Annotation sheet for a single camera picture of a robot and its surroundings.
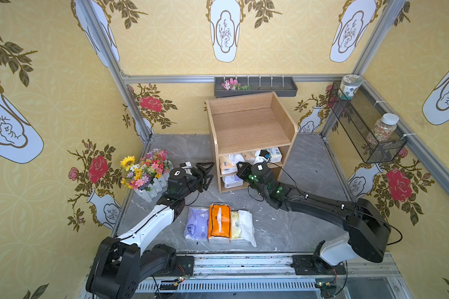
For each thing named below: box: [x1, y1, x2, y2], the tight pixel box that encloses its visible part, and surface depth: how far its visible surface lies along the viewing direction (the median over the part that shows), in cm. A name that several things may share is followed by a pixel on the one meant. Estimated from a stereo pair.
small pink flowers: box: [221, 77, 251, 91], surface depth 89 cm
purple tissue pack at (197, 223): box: [184, 206, 210, 240], surface depth 82 cm
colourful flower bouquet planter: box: [119, 148, 174, 203], surface depth 87 cm
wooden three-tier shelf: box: [205, 91, 298, 194], surface depth 82 cm
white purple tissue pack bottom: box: [221, 174, 244, 189], surface depth 93 cm
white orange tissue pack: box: [219, 153, 246, 176], surface depth 81 cm
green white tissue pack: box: [264, 147, 283, 164], surface depth 85 cm
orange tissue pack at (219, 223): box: [207, 203, 232, 244], surface depth 80 cm
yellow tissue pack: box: [230, 209, 257, 248], surface depth 80 cm
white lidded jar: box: [337, 74, 364, 100], surface depth 87 cm
